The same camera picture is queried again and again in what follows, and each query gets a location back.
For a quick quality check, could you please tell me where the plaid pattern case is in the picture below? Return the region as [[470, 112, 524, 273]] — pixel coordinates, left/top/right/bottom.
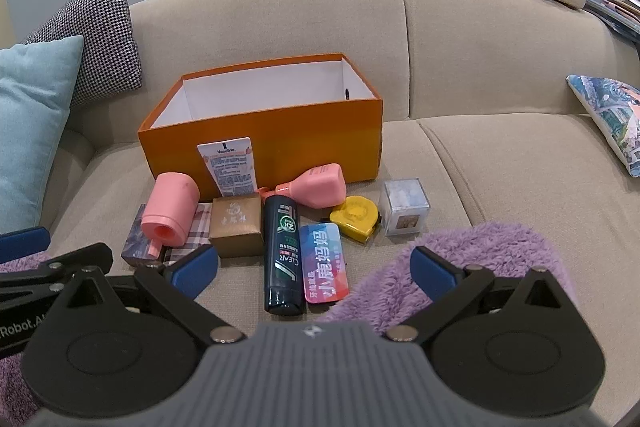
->
[[163, 202, 212, 265]]

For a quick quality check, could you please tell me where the pink cylindrical cup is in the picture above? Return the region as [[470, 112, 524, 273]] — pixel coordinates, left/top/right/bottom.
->
[[141, 172, 200, 260]]

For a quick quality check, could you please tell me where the brown gold-printed box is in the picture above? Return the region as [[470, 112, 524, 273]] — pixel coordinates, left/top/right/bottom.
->
[[208, 193, 264, 259]]

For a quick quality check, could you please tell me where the clear plastic cube box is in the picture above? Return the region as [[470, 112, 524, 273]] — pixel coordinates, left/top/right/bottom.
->
[[378, 178, 431, 236]]

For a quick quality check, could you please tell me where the blue pink snack packet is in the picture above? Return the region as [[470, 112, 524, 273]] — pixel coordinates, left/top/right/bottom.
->
[[299, 222, 349, 305]]

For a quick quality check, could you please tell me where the yellow tape measure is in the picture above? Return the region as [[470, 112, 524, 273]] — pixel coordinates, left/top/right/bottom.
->
[[322, 195, 380, 244]]

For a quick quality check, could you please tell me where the white Vaseline tube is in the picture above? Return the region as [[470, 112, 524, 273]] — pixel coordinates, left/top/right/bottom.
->
[[196, 136, 257, 197]]

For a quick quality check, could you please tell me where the pink pump bottle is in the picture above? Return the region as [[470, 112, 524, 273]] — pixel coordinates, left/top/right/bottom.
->
[[258, 162, 347, 209]]

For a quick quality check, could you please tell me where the orange cardboard box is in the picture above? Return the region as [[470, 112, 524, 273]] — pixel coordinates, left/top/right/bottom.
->
[[138, 53, 383, 200]]

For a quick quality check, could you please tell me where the purple sky-print box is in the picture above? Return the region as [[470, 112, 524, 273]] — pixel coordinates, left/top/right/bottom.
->
[[120, 204, 164, 268]]

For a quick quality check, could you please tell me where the purple fluffy blanket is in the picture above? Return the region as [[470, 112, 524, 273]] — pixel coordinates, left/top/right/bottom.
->
[[1, 243, 604, 426]]

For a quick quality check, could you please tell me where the light blue cushion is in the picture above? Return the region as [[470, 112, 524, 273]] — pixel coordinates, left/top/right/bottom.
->
[[1, 36, 84, 233]]

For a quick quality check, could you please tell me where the houndstooth cushion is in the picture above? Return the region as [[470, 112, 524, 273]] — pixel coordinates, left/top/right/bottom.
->
[[23, 0, 142, 109]]

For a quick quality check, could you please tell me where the beige fabric sofa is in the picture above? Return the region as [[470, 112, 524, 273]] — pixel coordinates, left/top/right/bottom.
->
[[42, 0, 639, 424]]

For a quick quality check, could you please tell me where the colourful printed cushion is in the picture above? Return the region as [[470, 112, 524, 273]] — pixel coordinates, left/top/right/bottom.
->
[[566, 75, 640, 178]]

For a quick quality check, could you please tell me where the stack of magazines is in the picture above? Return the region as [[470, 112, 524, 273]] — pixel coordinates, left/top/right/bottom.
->
[[585, 0, 640, 46]]

